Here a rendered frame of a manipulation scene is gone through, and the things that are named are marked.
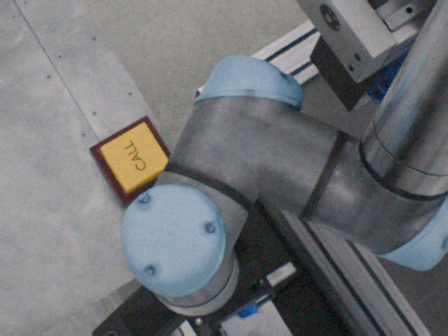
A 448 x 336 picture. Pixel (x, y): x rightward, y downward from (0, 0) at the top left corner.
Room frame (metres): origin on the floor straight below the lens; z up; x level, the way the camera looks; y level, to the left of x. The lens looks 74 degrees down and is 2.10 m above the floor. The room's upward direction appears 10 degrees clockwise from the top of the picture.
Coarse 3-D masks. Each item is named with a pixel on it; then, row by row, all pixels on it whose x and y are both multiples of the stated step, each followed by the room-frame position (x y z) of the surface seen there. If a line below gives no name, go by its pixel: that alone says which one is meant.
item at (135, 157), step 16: (144, 128) 0.35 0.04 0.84; (112, 144) 0.32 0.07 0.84; (128, 144) 0.32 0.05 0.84; (144, 144) 0.33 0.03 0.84; (112, 160) 0.30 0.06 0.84; (128, 160) 0.31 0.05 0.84; (144, 160) 0.31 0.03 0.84; (160, 160) 0.31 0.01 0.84; (128, 176) 0.29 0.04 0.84; (144, 176) 0.29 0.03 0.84; (128, 192) 0.27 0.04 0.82
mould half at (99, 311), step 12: (120, 288) 0.15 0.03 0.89; (132, 288) 0.16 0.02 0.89; (108, 300) 0.14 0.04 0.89; (120, 300) 0.14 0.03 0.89; (84, 312) 0.12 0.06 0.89; (96, 312) 0.13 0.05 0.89; (108, 312) 0.13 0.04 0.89; (60, 324) 0.11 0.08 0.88; (72, 324) 0.11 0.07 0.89; (84, 324) 0.11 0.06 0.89; (96, 324) 0.11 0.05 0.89
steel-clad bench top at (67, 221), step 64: (0, 0) 0.49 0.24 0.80; (64, 0) 0.50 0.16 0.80; (0, 64) 0.40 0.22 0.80; (64, 64) 0.42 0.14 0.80; (0, 128) 0.33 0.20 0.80; (64, 128) 0.34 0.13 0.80; (0, 192) 0.25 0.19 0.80; (64, 192) 0.26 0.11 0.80; (0, 256) 0.18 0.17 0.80; (64, 256) 0.19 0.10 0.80; (0, 320) 0.11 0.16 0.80; (64, 320) 0.12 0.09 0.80
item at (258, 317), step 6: (234, 318) 0.13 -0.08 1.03; (240, 318) 0.13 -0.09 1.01; (246, 318) 0.13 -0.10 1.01; (252, 318) 0.13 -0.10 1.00; (258, 318) 0.13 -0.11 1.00; (222, 324) 0.12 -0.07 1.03; (228, 324) 0.12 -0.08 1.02; (234, 324) 0.12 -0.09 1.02; (240, 324) 0.12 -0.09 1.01; (246, 324) 0.13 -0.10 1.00; (252, 324) 0.13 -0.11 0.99; (258, 324) 0.13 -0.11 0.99; (222, 330) 0.12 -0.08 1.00; (228, 330) 0.12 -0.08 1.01; (234, 330) 0.12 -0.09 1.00; (240, 330) 0.12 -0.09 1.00; (246, 330) 0.12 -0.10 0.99
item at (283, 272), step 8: (288, 264) 0.20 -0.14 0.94; (272, 272) 0.19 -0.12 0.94; (280, 272) 0.19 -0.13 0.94; (288, 272) 0.19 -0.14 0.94; (272, 280) 0.18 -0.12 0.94; (280, 280) 0.18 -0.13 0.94; (240, 312) 0.14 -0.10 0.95; (248, 312) 0.14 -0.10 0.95; (256, 312) 0.15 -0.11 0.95; (184, 328) 0.12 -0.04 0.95
